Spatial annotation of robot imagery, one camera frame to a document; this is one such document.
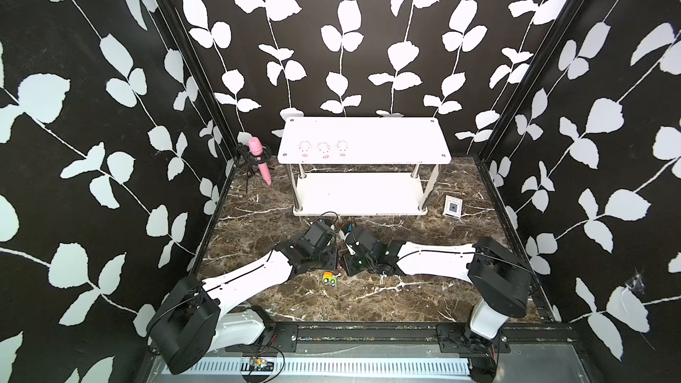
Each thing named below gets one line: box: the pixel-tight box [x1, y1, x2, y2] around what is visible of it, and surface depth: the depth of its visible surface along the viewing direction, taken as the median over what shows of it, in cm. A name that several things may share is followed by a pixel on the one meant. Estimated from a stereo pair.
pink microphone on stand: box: [236, 136, 274, 194], surface depth 97 cm
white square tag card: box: [442, 194, 463, 219], surface depth 103 cm
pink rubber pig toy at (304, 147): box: [297, 140, 313, 159], surface depth 74 cm
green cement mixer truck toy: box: [321, 270, 338, 287], surface depth 85 cm
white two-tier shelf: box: [277, 117, 453, 217], surface depth 85 cm
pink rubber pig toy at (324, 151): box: [317, 141, 332, 161], surface depth 73 cm
